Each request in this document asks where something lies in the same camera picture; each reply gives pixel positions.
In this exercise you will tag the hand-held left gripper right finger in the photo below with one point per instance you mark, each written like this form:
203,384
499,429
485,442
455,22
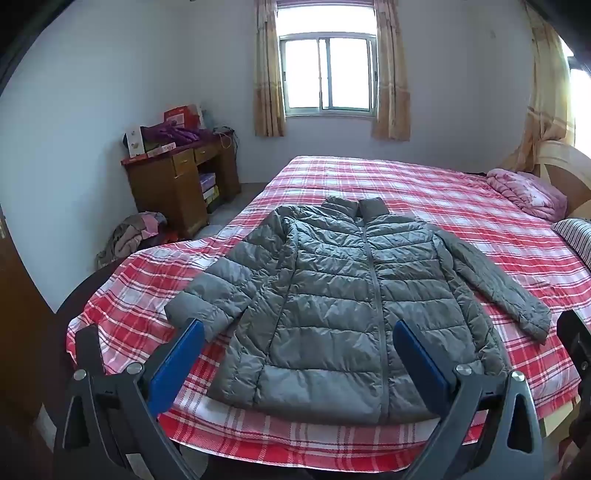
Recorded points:
422,364

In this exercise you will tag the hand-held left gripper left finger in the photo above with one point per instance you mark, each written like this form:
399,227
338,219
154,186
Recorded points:
178,364

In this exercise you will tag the grey puffer jacket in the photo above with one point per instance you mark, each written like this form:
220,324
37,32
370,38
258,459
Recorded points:
323,295

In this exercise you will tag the pile of clothes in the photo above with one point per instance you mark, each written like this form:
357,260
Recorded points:
131,235

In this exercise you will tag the striped pillow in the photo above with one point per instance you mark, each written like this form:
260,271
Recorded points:
577,237

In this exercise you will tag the pink folded quilt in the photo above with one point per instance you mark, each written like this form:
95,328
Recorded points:
526,191

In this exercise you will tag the brown wooden door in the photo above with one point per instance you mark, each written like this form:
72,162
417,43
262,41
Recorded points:
21,314

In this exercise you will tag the bed with red plaid sheet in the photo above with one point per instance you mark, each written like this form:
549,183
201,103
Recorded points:
438,198

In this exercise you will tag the light wooden headboard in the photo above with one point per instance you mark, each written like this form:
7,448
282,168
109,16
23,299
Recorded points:
565,170

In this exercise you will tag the brown wooden desk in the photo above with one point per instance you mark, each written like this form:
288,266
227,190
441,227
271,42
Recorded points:
166,189

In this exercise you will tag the stack of boxes under desk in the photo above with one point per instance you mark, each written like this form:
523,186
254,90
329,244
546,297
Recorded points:
209,191

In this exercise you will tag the pink flat box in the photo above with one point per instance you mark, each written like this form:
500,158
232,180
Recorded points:
160,149

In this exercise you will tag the white upright box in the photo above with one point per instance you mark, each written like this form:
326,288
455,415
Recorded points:
134,143

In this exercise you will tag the purple bag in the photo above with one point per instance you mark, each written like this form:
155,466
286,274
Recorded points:
173,134

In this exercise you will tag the bright side window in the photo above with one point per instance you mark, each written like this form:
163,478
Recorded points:
581,106

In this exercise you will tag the yellow tied side curtain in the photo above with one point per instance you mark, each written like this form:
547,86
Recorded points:
549,101

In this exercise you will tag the red gift box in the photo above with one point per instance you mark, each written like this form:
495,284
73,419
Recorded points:
182,117

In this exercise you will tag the beige patterned curtain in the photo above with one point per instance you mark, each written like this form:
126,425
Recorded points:
268,78
391,78

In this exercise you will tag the sliding glass window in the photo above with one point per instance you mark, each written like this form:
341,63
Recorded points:
328,69

